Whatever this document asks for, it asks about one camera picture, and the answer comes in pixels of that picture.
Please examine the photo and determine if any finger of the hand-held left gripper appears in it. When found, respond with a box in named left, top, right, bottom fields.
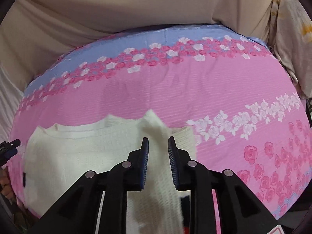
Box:
left=0, top=138, right=22, bottom=167

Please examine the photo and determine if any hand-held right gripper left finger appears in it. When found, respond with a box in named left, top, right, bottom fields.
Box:
left=32, top=136, right=150, bottom=234

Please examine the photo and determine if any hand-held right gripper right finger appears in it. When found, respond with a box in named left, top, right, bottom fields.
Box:
left=168, top=136, right=278, bottom=234

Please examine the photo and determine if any white red black knit sweater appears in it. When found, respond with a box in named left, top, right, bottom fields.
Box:
left=23, top=110, right=197, bottom=234

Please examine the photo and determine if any person's left hand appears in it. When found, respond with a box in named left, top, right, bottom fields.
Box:
left=0, top=168, right=15, bottom=200

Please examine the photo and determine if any pink floral bedsheet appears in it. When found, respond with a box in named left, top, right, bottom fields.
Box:
left=11, top=24, right=311, bottom=225

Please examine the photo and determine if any beige cloth backdrop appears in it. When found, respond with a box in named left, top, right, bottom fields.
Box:
left=0, top=0, right=281, bottom=88

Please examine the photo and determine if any cream floral cloth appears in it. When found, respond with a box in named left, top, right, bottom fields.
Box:
left=266, top=0, right=312, bottom=100

